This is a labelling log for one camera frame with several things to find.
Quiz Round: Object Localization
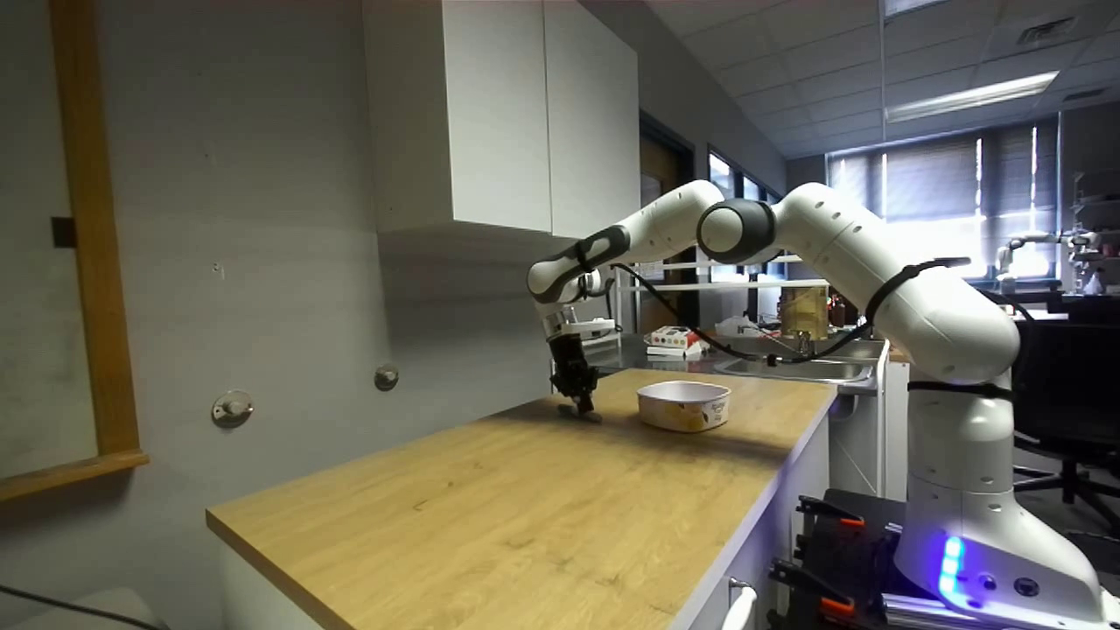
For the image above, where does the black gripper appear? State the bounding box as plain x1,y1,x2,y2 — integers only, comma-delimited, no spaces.
547,330,603,419

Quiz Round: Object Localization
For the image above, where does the white plastic bowl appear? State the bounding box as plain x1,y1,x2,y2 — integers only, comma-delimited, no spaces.
633,379,736,436

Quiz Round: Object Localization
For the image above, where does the tan container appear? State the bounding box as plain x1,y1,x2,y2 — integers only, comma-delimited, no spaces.
778,285,838,345

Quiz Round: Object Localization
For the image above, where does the black orange clamp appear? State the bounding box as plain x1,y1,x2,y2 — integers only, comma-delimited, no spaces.
793,492,904,553
763,556,896,630

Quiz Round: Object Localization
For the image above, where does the window with blinds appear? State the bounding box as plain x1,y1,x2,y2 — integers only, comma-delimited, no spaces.
824,113,1066,288

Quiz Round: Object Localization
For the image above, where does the black office chair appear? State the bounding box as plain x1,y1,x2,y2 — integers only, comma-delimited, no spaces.
1011,295,1120,532

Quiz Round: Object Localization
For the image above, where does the ceiling light panel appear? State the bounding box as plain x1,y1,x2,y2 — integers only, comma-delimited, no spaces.
883,68,1065,126

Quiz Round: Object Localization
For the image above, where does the wood framed whiteboard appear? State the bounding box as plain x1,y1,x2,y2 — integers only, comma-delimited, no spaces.
0,0,150,509

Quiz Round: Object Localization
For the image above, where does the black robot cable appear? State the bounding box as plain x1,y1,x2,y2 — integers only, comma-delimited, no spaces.
607,252,978,372

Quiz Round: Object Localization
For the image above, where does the white drawer handle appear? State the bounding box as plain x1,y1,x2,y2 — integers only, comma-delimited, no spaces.
717,579,763,630

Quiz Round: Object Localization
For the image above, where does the white wall cabinet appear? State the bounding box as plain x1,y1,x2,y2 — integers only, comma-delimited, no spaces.
359,0,645,246

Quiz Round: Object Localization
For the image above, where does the silver wall hook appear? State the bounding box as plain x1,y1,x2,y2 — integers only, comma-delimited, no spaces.
206,390,255,430

